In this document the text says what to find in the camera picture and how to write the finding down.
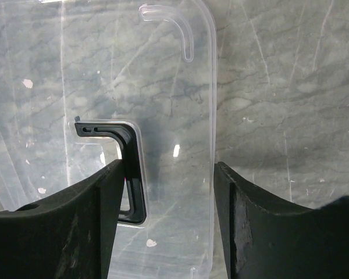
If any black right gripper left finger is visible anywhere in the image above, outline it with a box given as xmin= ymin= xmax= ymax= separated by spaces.
xmin=0 ymin=160 xmax=124 ymax=278

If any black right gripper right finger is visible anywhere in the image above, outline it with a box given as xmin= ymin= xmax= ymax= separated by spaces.
xmin=213 ymin=162 xmax=349 ymax=278

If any clear box lid black handle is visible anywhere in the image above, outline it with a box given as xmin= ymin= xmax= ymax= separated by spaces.
xmin=0 ymin=1 xmax=216 ymax=278

